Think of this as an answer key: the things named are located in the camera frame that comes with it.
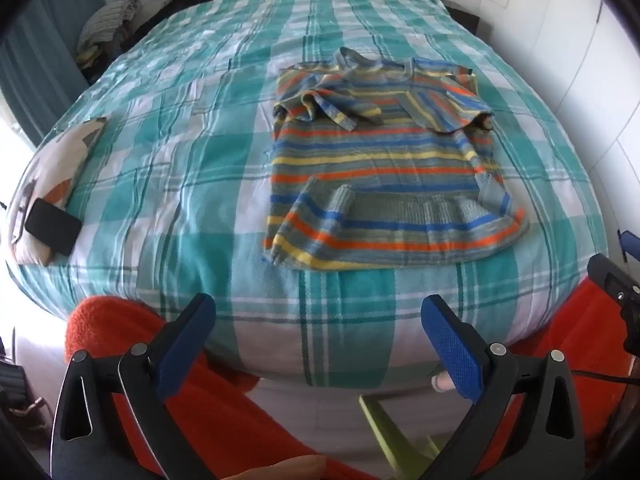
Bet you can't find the printed white pillow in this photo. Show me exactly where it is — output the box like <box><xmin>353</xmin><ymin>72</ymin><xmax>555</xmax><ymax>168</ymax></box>
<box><xmin>10</xmin><ymin>116</ymin><xmax>111</xmax><ymax>267</ymax></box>

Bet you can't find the black phone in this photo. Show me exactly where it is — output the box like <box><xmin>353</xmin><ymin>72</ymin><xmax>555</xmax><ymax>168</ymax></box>
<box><xmin>24</xmin><ymin>198</ymin><xmax>83</xmax><ymax>257</ymax></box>

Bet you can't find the teal curtain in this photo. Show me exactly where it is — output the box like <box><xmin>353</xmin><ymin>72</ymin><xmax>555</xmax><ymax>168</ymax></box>
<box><xmin>0</xmin><ymin>0</ymin><xmax>107</xmax><ymax>147</ymax></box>

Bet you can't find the dark nightstand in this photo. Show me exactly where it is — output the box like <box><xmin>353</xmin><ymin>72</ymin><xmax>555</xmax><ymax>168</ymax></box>
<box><xmin>442</xmin><ymin>6</ymin><xmax>482</xmax><ymax>37</ymax></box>

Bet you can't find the teal plaid bedspread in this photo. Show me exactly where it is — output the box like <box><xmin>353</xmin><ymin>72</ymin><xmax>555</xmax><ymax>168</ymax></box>
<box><xmin>10</xmin><ymin>0</ymin><xmax>608</xmax><ymax>387</ymax></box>

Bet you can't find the black cable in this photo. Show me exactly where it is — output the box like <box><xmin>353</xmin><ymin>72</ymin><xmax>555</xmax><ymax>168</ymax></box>
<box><xmin>584</xmin><ymin>367</ymin><xmax>640</xmax><ymax>382</ymax></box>

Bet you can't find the red fleece clothing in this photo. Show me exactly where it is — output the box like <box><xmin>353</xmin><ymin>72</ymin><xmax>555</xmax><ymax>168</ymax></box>
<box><xmin>64</xmin><ymin>279</ymin><xmax>640</xmax><ymax>480</ymax></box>

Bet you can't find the striped knit sweater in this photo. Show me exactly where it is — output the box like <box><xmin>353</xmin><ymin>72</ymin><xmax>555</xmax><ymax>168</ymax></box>
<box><xmin>261</xmin><ymin>46</ymin><xmax>531</xmax><ymax>271</ymax></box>

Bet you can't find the green stool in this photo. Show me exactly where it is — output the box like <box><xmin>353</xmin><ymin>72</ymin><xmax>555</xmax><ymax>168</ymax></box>
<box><xmin>358</xmin><ymin>391</ymin><xmax>452</xmax><ymax>479</ymax></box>

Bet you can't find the pile of dark clothes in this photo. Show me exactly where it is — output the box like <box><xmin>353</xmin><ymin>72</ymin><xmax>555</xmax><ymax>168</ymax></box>
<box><xmin>75</xmin><ymin>25</ymin><xmax>151</xmax><ymax>83</ymax></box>

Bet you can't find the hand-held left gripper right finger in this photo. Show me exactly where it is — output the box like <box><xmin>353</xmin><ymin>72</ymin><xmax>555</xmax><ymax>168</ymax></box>
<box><xmin>421</xmin><ymin>294</ymin><xmax>586</xmax><ymax>480</ymax></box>

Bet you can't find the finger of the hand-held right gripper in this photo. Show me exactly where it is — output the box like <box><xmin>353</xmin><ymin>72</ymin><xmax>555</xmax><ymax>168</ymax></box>
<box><xmin>618</xmin><ymin>229</ymin><xmax>640</xmax><ymax>263</ymax></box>
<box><xmin>587</xmin><ymin>254</ymin><xmax>640</xmax><ymax>317</ymax></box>

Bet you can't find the grey striped folded cloth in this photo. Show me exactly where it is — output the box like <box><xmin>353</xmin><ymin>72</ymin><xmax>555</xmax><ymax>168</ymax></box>
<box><xmin>79</xmin><ymin>0</ymin><xmax>145</xmax><ymax>47</ymax></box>

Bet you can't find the person's left hand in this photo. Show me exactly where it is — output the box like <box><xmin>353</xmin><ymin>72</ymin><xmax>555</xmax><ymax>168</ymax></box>
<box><xmin>219</xmin><ymin>454</ymin><xmax>329</xmax><ymax>480</ymax></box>

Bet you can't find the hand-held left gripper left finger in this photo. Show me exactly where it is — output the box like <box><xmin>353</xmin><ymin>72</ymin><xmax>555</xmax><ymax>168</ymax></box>
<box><xmin>50</xmin><ymin>292</ymin><xmax>218</xmax><ymax>480</ymax></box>

